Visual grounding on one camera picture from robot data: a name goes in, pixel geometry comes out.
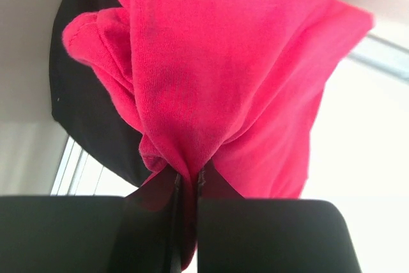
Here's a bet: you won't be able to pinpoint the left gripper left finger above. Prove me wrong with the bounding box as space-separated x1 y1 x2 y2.
1 170 181 272

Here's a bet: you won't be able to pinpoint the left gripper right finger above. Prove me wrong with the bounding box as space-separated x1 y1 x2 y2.
197 162 361 272

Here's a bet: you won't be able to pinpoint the pink t-shirt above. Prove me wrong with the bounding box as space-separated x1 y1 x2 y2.
62 0 374 268

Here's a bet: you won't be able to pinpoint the black folded t-shirt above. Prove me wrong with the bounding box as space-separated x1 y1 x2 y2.
49 0 150 187

